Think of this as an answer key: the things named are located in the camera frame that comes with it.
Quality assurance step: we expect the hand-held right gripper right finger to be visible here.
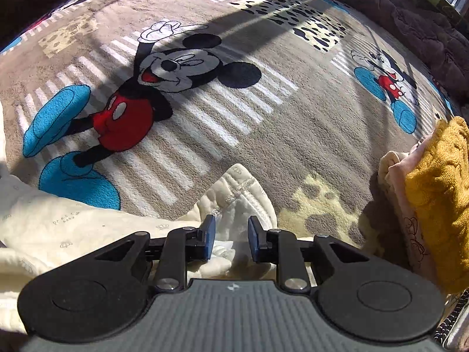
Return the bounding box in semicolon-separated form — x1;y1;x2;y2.
248;216;371;294

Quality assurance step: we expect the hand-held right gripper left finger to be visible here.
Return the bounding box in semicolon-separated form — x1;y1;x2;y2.
91;214;217;294

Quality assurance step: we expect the cream quilted garment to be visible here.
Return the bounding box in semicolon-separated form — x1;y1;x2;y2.
0;100;278;334

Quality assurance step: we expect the printed cartoon mouse blanket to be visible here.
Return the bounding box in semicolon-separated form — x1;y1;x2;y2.
0;0;463;261

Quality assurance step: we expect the pink folded garment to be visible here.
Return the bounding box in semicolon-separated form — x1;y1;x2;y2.
378;136;452;307

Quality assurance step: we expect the mustard yellow knit sweater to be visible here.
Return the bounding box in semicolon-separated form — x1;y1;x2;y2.
405;116;469;295

